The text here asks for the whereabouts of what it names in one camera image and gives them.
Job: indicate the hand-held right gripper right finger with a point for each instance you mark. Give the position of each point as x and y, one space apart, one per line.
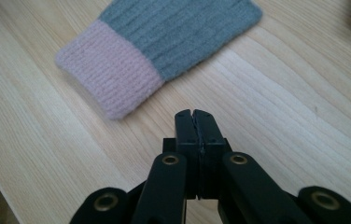
210 146

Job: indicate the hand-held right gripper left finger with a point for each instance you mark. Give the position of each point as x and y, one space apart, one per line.
186 146

